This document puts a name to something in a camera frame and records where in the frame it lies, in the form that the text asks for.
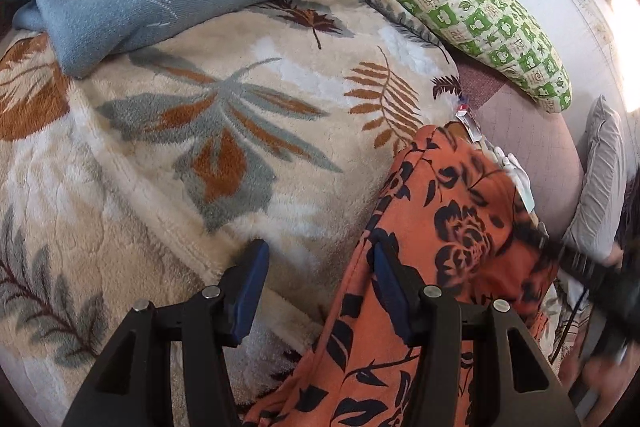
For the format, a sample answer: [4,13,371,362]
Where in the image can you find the grey pillow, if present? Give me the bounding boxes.
[562,94,628,265]

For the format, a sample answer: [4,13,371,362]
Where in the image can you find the orange floral shirt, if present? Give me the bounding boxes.
[240,124,561,427]

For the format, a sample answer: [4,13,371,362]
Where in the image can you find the leaf print blanket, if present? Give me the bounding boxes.
[0,0,466,427]

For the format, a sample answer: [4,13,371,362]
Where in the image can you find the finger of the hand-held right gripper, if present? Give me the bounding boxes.
[520,227,601,290]

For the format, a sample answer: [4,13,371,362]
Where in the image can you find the green checkered pillow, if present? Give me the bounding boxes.
[257,0,573,114]

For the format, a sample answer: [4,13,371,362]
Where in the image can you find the pink mattress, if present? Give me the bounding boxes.
[450,57,586,238]

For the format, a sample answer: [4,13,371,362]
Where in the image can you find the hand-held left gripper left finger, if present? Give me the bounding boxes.
[62,238,271,427]

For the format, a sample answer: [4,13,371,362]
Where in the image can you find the small flat packet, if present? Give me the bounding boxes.
[452,99,483,142]

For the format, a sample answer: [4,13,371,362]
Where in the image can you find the person's right forearm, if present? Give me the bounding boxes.
[582,352,640,414]

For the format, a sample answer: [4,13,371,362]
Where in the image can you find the white and mint socks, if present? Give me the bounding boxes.
[492,147,536,214]

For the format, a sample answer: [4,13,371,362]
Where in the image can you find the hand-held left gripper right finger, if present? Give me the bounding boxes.
[367,241,581,427]

